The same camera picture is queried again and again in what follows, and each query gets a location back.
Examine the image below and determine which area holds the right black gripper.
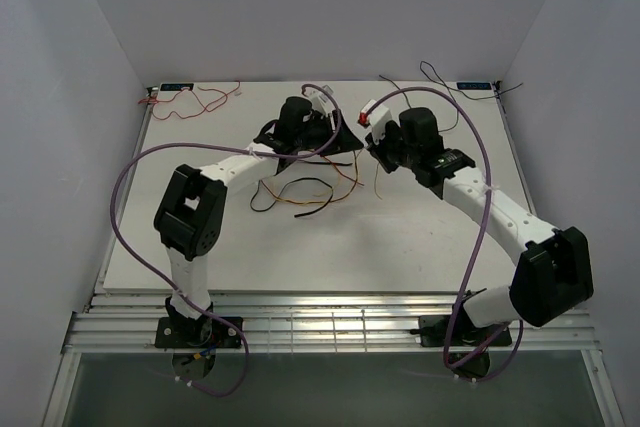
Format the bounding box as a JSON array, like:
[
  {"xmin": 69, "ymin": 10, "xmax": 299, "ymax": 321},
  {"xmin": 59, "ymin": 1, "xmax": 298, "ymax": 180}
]
[{"xmin": 365, "ymin": 121, "xmax": 418, "ymax": 174}]

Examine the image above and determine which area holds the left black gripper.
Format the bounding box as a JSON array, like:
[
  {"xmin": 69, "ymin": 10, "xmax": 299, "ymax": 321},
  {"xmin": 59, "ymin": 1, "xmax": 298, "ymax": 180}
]
[{"xmin": 294, "ymin": 110, "xmax": 364, "ymax": 158}]

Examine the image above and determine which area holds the red wire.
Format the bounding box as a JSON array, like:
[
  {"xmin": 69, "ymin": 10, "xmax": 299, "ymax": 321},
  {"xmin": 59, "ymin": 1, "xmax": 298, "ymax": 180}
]
[
  {"xmin": 149, "ymin": 79, "xmax": 242, "ymax": 121},
  {"xmin": 314, "ymin": 154, "xmax": 366, "ymax": 206}
]

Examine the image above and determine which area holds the yellow wire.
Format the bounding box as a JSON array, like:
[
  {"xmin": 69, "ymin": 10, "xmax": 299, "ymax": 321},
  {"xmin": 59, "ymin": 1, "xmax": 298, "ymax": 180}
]
[{"xmin": 259, "ymin": 154, "xmax": 384, "ymax": 208}]

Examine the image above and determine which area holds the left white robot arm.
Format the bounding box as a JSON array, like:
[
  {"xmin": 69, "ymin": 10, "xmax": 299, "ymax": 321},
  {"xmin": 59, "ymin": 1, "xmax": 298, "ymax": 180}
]
[{"xmin": 153, "ymin": 96, "xmax": 363, "ymax": 347}]

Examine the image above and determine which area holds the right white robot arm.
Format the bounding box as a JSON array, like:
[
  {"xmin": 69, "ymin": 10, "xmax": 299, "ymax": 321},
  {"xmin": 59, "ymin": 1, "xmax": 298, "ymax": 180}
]
[{"xmin": 359, "ymin": 106, "xmax": 594, "ymax": 344}]

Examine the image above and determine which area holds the right blue logo sticker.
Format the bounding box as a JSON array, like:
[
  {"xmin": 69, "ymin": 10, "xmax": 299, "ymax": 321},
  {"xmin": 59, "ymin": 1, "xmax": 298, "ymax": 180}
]
[{"xmin": 456, "ymin": 82, "xmax": 492, "ymax": 91}]

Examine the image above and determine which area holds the blue logo sticker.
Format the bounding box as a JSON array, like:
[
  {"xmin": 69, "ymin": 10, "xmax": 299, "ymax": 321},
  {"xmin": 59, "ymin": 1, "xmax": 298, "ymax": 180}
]
[
  {"xmin": 159, "ymin": 83, "xmax": 194, "ymax": 92},
  {"xmin": 456, "ymin": 82, "xmax": 492, "ymax": 91}
]

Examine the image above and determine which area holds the left blue logo sticker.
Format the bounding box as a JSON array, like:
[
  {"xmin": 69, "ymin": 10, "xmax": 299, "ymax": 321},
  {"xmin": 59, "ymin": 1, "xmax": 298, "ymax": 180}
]
[{"xmin": 159, "ymin": 83, "xmax": 194, "ymax": 92}]

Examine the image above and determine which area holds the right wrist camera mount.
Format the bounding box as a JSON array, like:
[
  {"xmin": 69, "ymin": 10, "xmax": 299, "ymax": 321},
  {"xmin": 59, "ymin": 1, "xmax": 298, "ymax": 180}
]
[{"xmin": 357, "ymin": 99, "xmax": 392, "ymax": 144}]

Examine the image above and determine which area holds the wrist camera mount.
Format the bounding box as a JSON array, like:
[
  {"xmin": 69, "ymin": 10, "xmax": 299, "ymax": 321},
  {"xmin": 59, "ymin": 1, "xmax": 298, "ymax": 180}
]
[
  {"xmin": 301, "ymin": 84, "xmax": 335, "ymax": 116},
  {"xmin": 357, "ymin": 99, "xmax": 392, "ymax": 144}
]

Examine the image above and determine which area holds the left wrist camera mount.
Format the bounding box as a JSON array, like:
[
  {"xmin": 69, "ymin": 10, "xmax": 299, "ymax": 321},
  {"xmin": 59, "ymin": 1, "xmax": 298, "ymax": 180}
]
[{"xmin": 301, "ymin": 84, "xmax": 335, "ymax": 116}]

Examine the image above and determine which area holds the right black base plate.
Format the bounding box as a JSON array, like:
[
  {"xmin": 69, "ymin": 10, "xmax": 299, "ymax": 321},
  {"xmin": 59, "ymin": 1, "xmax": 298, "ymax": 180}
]
[{"xmin": 409, "ymin": 315, "xmax": 512, "ymax": 347}]

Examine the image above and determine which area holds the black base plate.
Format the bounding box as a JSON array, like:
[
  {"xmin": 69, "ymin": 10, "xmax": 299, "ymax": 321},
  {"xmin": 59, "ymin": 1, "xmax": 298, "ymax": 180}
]
[
  {"xmin": 153, "ymin": 317, "xmax": 244, "ymax": 350},
  {"xmin": 409, "ymin": 315, "xmax": 512, "ymax": 347}
]

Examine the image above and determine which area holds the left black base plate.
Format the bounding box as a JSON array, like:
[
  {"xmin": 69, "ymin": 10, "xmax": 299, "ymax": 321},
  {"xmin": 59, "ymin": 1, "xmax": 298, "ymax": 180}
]
[{"xmin": 153, "ymin": 317, "xmax": 244, "ymax": 350}]

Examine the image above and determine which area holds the aluminium rail frame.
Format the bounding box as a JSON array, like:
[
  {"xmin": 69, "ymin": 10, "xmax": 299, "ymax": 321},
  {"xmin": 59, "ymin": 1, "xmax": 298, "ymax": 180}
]
[{"xmin": 41, "ymin": 84, "xmax": 626, "ymax": 427}]

